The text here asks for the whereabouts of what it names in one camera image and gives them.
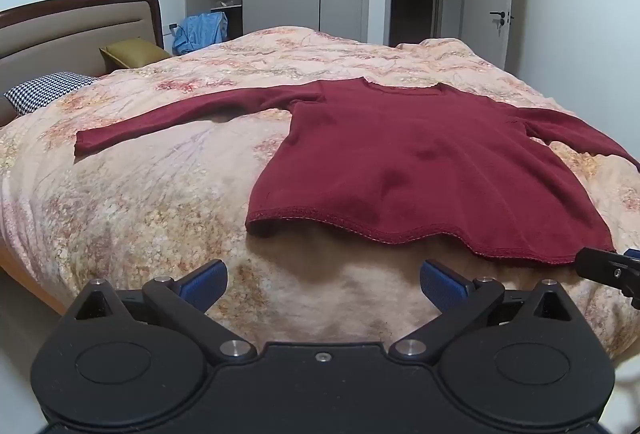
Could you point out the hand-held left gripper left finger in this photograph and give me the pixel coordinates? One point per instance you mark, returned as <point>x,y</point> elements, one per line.
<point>202,283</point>

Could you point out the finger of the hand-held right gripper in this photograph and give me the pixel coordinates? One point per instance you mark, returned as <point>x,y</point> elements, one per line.
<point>607,268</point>

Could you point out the olive green pillow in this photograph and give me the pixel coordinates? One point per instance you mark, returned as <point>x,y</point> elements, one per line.
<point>134,52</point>

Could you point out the dark red long-sleeved sweater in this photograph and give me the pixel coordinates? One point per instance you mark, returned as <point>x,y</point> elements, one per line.
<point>400,164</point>

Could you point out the houndstooth pillow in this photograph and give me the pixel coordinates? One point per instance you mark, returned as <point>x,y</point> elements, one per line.
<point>42,90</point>

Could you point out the bed with padded headboard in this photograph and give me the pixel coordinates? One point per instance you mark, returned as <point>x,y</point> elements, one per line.
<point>75,39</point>

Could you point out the blue cloth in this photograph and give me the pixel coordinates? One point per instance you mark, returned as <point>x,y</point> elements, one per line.
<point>197,31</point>

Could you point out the floral beige blanket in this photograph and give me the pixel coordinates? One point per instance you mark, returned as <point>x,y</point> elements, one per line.
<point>150,194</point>

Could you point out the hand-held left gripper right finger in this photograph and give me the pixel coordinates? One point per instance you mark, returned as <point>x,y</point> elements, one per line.
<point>440,284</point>

